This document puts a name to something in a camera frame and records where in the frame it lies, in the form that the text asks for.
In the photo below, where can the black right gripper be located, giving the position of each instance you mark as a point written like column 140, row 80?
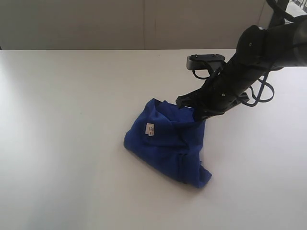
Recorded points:
column 242, row 79

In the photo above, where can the blue towel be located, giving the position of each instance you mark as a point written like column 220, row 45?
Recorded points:
column 170, row 140

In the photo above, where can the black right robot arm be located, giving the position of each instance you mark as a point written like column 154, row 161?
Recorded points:
column 289, row 42

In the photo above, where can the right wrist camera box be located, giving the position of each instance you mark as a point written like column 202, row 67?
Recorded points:
column 209, row 62

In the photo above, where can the dark window frame post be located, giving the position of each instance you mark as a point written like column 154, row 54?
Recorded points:
column 276, row 19

